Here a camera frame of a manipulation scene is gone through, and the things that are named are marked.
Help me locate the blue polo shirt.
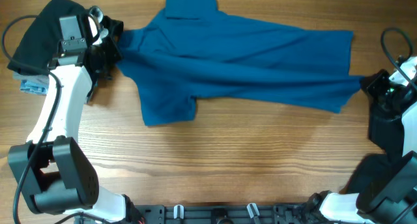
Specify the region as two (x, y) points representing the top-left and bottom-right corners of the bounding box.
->
(117, 0), (360, 126)

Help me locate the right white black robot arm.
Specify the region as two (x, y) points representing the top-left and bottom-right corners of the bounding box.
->
(300, 57), (416, 223)

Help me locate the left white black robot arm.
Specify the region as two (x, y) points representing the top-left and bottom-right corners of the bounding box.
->
(8, 12), (145, 223)

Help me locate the dark clothes pile right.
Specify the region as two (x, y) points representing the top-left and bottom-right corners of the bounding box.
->
(343, 104), (404, 194)

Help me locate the black folded garment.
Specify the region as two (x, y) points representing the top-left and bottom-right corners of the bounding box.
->
(7, 0), (124, 76)

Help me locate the light blue folded garment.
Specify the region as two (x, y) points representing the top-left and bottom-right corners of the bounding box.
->
(20, 80), (48, 95)

